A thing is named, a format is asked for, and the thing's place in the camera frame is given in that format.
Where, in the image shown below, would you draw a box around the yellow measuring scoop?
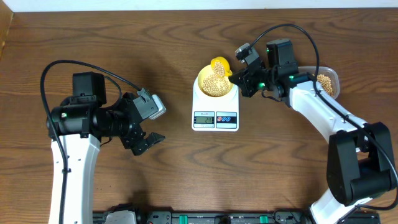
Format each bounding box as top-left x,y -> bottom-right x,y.
211,57 -> 233,77

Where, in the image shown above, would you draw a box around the right black cable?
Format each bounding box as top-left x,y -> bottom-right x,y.
247,23 -> 398,212

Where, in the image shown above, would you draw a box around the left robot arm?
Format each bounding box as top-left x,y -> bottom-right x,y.
47,89 -> 166,223

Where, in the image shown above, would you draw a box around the white digital kitchen scale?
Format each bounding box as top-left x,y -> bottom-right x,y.
192,75 -> 239,132

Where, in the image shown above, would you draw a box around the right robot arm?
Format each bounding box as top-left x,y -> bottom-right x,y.
229,39 -> 397,223

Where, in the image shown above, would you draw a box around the pale yellow bowl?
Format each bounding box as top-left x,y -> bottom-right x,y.
198,65 -> 233,96

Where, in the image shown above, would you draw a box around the soybeans pile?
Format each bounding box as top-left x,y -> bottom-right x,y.
317,74 -> 333,96

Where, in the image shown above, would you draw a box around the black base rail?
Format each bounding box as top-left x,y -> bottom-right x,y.
93,211 -> 381,224

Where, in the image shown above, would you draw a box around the soybeans in bowl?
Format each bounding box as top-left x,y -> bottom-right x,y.
201,74 -> 231,97

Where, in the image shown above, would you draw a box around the cardboard panel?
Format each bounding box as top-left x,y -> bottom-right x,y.
0,0 -> 14,55

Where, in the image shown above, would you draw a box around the left black cable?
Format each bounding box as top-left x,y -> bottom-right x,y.
40,60 -> 142,224

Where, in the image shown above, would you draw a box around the black cable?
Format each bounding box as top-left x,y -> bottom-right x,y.
40,60 -> 142,224
247,23 -> 398,212

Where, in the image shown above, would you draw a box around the clear plastic container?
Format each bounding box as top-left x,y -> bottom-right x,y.
317,67 -> 340,100

